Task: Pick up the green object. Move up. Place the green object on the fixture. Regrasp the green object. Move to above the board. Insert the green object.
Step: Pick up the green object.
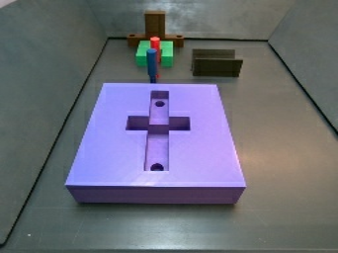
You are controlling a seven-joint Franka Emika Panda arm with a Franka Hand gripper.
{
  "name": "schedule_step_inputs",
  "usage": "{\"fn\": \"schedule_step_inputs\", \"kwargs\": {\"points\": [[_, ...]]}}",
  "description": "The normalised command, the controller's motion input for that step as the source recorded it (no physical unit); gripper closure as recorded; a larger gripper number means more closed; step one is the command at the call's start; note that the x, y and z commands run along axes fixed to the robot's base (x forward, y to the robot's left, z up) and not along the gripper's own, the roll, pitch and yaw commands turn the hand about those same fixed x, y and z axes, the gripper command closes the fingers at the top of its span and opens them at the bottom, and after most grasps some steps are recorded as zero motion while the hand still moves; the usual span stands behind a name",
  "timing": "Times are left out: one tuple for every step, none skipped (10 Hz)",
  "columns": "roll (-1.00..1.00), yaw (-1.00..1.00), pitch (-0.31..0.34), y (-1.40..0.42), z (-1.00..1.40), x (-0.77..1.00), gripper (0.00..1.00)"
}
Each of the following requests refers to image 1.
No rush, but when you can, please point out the blue peg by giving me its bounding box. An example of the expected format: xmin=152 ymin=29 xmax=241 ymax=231
xmin=146 ymin=48 xmax=157 ymax=83

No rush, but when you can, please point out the dark grey fixture block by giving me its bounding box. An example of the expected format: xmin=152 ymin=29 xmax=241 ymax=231
xmin=191 ymin=48 xmax=243 ymax=77

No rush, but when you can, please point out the purple board with cross slot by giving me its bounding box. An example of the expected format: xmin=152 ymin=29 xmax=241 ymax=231
xmin=65 ymin=83 xmax=245 ymax=204

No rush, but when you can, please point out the brown T-shaped block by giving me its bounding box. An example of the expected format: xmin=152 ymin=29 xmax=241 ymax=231
xmin=126 ymin=11 xmax=183 ymax=47

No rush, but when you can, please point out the red peg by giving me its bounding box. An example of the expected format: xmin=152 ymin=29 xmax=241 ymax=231
xmin=150 ymin=37 xmax=161 ymax=78

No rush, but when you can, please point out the green U-shaped block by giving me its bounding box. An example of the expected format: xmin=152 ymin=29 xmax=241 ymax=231
xmin=134 ymin=41 xmax=173 ymax=67

